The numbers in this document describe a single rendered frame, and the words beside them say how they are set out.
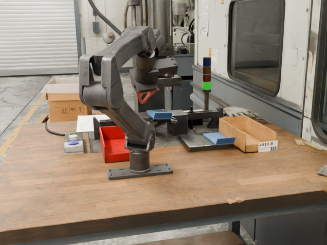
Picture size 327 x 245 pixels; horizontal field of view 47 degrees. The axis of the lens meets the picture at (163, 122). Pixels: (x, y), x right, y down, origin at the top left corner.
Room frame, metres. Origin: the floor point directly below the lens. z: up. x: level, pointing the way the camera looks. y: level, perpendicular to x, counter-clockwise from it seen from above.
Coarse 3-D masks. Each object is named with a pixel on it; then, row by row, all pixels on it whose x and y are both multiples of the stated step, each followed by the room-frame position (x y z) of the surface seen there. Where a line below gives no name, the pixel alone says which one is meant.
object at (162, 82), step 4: (160, 56) 1.49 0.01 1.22; (164, 56) 1.50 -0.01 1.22; (160, 76) 1.48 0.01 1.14; (164, 76) 1.49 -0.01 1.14; (176, 76) 1.50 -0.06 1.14; (180, 76) 1.50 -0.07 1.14; (160, 80) 1.46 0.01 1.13; (164, 80) 1.46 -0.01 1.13; (168, 80) 1.47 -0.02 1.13; (172, 80) 1.47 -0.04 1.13; (176, 80) 1.47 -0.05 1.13; (180, 80) 1.48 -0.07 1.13; (160, 84) 1.46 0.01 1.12; (164, 84) 1.46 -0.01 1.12; (168, 84) 1.47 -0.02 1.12; (172, 84) 1.47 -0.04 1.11; (176, 84) 1.47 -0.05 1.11; (180, 84) 1.48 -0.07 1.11; (160, 88) 1.50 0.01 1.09; (168, 88) 1.55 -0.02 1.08
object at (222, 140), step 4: (208, 136) 1.38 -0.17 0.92; (212, 136) 1.38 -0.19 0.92; (220, 136) 1.38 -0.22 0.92; (224, 136) 1.38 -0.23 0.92; (212, 140) 1.32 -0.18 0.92; (216, 140) 1.32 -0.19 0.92; (220, 140) 1.28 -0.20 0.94; (224, 140) 1.28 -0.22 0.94; (228, 140) 1.29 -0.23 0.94; (232, 140) 1.29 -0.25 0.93; (216, 144) 1.28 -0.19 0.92; (220, 144) 1.29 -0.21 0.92
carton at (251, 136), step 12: (228, 120) 1.49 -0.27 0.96; (240, 120) 1.50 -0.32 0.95; (252, 120) 1.45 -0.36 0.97; (228, 132) 1.39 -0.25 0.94; (240, 132) 1.28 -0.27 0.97; (252, 132) 1.44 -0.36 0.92; (264, 132) 1.35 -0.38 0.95; (240, 144) 1.28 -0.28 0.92; (252, 144) 1.25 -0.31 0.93; (264, 144) 1.26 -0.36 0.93; (276, 144) 1.27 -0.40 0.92
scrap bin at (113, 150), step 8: (104, 128) 1.42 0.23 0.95; (112, 128) 1.42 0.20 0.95; (120, 128) 1.43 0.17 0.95; (104, 136) 1.42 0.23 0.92; (112, 136) 1.42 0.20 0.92; (120, 136) 1.43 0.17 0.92; (104, 144) 1.19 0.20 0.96; (112, 144) 1.36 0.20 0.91; (120, 144) 1.36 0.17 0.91; (104, 152) 1.17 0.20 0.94; (112, 152) 1.27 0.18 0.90; (120, 152) 1.27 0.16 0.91; (128, 152) 1.27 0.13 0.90; (104, 160) 1.20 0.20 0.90; (112, 160) 1.18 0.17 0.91; (120, 160) 1.18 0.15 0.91; (128, 160) 1.19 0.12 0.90
